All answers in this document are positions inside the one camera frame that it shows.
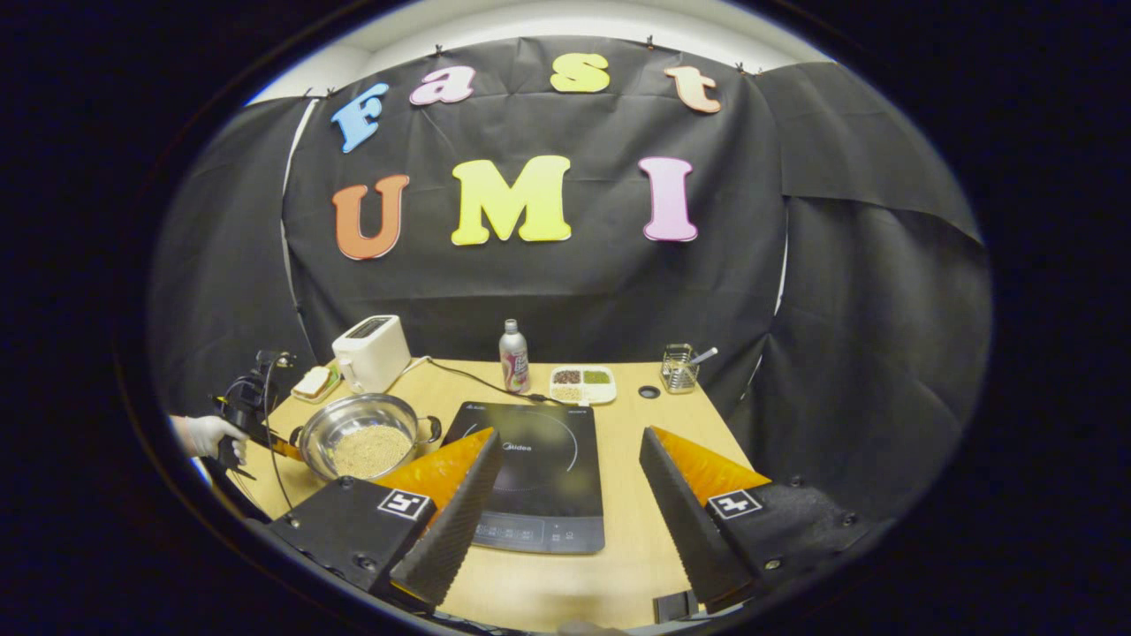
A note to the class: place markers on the pile of yellow soybeans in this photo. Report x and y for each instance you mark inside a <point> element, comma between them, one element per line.
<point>371,450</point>

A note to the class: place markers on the stainless steel pot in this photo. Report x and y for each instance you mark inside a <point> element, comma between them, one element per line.
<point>353,415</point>

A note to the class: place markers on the white toaster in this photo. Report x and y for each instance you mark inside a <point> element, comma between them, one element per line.
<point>375,358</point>

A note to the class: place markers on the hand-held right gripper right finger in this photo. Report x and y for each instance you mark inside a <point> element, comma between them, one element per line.
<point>680,521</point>

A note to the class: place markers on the bread slice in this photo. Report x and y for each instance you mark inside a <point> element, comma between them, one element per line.
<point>312,382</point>

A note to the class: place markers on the white divided tray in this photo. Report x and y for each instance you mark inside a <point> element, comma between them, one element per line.
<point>599,394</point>

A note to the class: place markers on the pile of green mung beans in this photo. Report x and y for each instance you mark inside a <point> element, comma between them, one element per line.
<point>597,377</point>

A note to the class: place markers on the black backdrop cloth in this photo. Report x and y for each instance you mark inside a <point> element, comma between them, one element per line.
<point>574,291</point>

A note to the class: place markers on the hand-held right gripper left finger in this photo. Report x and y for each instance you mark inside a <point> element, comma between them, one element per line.
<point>459,521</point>

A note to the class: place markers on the silver drink bottle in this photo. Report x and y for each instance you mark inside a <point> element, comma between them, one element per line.
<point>514,362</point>

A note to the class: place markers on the small green plate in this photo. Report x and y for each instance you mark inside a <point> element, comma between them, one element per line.
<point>334,387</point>

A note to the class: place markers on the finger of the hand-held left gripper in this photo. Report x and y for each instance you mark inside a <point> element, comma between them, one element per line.
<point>287,448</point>

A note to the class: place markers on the small heap of soybeans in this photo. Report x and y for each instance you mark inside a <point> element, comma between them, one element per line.
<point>567,393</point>

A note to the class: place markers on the pile of red beans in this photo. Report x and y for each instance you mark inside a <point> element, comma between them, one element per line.
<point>566,377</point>

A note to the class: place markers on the black induction cooktop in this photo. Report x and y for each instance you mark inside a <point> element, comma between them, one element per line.
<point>548,495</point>

